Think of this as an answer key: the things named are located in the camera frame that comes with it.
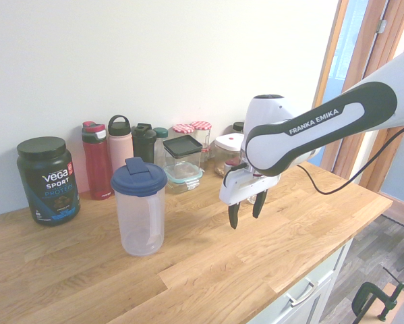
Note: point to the cereal container white lid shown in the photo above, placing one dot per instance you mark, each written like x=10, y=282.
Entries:
x=227, y=141

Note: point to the tall jar gingham lid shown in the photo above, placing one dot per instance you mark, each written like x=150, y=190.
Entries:
x=183, y=129
x=201, y=125

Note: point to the black Vega protein tub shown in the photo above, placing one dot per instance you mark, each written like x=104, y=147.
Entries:
x=50, y=182

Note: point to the clear bottle green lid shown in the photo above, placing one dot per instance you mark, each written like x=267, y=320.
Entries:
x=160, y=133

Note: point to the clear pitcher blue lid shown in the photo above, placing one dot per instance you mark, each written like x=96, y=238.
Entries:
x=139, y=216

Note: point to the clear drinking glass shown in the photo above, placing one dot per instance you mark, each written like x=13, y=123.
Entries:
x=251, y=200

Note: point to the silver door hinge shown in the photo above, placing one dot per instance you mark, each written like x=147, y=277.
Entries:
x=382, y=26

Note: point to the green clamp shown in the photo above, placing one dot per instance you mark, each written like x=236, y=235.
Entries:
x=358, y=300

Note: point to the pink water bottle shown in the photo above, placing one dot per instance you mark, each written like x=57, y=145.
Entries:
x=119, y=145

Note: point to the jar with black lid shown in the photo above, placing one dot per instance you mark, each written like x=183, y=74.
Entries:
x=238, y=127

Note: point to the red water bottle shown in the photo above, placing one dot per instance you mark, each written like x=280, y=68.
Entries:
x=98, y=168

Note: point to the glass container teal lid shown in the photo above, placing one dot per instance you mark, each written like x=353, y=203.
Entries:
x=185, y=179

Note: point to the square container black lid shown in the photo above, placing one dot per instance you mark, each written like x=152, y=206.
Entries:
x=183, y=145

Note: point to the white base cabinet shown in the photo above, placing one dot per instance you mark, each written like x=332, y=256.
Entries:
x=336, y=266

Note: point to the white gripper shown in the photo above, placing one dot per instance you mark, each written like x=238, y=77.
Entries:
x=245, y=189

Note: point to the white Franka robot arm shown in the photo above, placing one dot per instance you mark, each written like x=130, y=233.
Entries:
x=323, y=135

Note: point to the wooden door frame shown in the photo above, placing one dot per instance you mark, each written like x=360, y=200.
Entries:
x=378, y=54

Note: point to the small jar gingham lid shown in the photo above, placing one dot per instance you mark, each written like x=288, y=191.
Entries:
x=205, y=153

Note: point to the black shaker bottle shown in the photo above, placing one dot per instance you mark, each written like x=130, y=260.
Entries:
x=142, y=145

